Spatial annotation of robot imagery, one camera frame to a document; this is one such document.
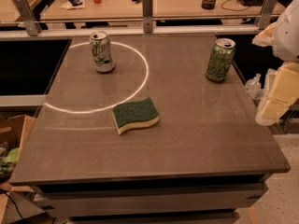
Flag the middle metal bracket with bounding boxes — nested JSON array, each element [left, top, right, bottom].
[[142, 0, 153, 33]]

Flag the green bag in box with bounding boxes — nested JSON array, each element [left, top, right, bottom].
[[0, 142, 20, 180]]

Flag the right metal bracket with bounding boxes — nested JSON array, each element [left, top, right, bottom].
[[254, 0, 278, 30]]

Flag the metal bracket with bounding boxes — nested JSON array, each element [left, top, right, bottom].
[[13, 0, 41, 36], [142, 0, 153, 33], [254, 0, 278, 30]]

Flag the black mesh cup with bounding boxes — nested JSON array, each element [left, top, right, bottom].
[[202, 0, 217, 9]]

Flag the black cable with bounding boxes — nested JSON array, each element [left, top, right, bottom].
[[0, 189, 26, 224]]

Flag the left metal bracket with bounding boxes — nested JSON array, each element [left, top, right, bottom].
[[13, 0, 41, 36]]

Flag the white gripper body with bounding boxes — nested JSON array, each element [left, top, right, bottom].
[[272, 0, 299, 62]]

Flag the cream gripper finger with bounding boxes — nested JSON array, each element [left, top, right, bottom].
[[252, 22, 276, 47], [255, 62, 299, 126]]

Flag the cardboard box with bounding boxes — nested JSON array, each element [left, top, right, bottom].
[[0, 115, 44, 224]]

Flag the green yellow sponge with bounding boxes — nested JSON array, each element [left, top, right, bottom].
[[112, 98, 159, 134]]

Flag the clear plastic bottle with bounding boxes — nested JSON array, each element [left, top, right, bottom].
[[245, 74, 262, 99]]

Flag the green soda can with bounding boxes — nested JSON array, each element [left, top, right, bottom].
[[206, 38, 235, 82]]

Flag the white 7up can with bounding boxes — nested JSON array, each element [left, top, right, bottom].
[[90, 31, 114, 73]]

